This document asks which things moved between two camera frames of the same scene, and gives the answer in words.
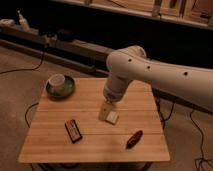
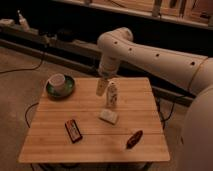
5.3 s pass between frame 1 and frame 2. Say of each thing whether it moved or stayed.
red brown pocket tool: stayed
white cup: stayed
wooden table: stayed
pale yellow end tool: moved
